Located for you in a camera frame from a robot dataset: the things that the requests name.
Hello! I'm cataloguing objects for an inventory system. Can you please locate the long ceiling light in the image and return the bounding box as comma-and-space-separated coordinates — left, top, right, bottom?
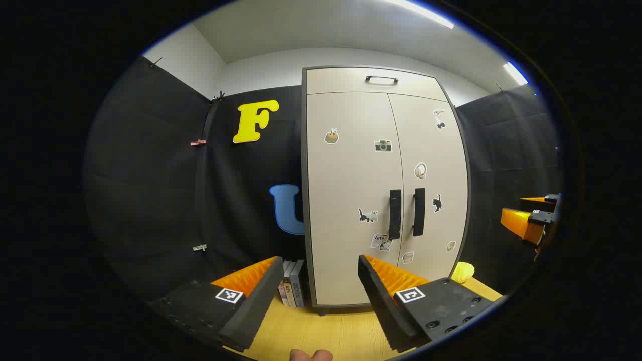
386, 0, 455, 29

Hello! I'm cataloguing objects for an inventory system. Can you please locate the short ceiling light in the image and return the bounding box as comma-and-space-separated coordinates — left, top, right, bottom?
503, 61, 529, 86

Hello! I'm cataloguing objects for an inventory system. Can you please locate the grey double-door shoe cabinet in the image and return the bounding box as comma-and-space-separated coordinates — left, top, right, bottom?
301, 65, 472, 316

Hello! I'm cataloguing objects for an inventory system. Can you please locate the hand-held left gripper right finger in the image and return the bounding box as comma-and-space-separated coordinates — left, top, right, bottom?
357, 254, 497, 354

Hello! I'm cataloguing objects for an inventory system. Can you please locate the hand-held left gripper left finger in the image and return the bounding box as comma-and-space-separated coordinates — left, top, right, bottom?
148, 256, 284, 353

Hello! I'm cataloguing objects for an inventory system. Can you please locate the yellow bumpy object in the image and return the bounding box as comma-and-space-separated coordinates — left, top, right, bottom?
450, 261, 475, 284

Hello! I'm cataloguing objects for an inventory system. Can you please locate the grey cabinet top drawer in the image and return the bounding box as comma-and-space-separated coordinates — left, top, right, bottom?
306, 67, 448, 102

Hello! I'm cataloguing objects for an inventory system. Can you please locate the black backdrop cloth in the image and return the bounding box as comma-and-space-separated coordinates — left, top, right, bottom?
85, 55, 565, 306

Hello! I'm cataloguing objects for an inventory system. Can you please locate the grey cabinet door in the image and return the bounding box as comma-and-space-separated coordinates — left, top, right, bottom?
388, 93, 470, 281
306, 92, 405, 307

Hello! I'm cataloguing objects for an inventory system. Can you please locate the white book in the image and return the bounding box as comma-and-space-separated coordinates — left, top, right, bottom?
283, 261, 296, 307

